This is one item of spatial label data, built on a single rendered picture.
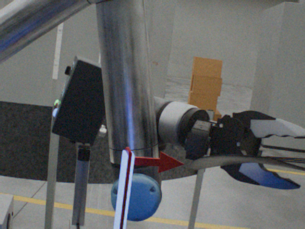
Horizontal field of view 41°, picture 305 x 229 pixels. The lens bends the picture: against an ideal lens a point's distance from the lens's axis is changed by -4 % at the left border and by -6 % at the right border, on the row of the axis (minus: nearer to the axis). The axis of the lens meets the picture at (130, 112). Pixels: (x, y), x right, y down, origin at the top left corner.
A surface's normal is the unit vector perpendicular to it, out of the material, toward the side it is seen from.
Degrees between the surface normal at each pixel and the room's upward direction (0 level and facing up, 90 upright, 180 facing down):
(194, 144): 88
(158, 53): 90
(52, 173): 90
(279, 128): 83
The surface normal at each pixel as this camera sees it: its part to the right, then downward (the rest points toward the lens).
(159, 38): -0.08, 0.15
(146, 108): 0.61, 0.06
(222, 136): -0.68, -0.08
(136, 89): 0.34, 0.11
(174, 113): -0.47, -0.57
